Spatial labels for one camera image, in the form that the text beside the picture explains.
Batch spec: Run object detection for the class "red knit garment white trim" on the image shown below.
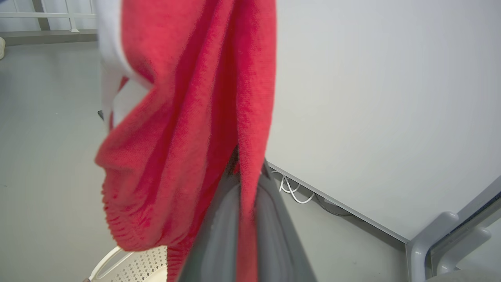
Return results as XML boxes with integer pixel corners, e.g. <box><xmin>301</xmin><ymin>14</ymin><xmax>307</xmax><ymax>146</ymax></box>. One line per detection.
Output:
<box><xmin>94</xmin><ymin>0</ymin><xmax>277</xmax><ymax>282</ymax></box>

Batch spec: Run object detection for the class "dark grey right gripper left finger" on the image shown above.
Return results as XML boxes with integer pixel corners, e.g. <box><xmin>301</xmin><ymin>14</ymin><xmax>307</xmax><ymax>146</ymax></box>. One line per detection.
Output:
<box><xmin>178</xmin><ymin>151</ymin><xmax>241</xmax><ymax>282</ymax></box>

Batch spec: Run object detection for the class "thin black floor cable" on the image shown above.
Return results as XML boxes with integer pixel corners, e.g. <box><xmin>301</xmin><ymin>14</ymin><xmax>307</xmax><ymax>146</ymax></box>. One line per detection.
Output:
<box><xmin>315</xmin><ymin>194</ymin><xmax>353</xmax><ymax>217</ymax></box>

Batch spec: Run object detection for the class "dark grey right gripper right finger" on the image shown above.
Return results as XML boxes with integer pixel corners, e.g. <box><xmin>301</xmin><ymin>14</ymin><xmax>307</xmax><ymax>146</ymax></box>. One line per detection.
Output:
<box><xmin>254</xmin><ymin>160</ymin><xmax>317</xmax><ymax>282</ymax></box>

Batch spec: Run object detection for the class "large white partition panel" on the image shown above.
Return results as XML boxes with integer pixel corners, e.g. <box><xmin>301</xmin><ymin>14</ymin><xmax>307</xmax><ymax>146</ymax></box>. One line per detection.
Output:
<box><xmin>265</xmin><ymin>0</ymin><xmax>501</xmax><ymax>241</ymax></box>

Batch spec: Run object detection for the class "cream perforated laundry basket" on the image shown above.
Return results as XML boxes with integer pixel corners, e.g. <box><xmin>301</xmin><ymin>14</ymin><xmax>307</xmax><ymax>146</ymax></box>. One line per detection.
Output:
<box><xmin>89</xmin><ymin>245</ymin><xmax>169</xmax><ymax>282</ymax></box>

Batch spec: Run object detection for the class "coiled white cable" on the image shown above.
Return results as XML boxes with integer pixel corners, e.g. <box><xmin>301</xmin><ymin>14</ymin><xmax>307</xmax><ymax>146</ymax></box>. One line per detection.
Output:
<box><xmin>271</xmin><ymin>170</ymin><xmax>315</xmax><ymax>205</ymax></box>

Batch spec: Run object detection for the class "white metal railing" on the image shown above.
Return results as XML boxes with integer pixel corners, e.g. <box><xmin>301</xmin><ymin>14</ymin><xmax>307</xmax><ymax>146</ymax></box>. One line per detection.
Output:
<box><xmin>0</xmin><ymin>0</ymin><xmax>96</xmax><ymax>33</ymax></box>

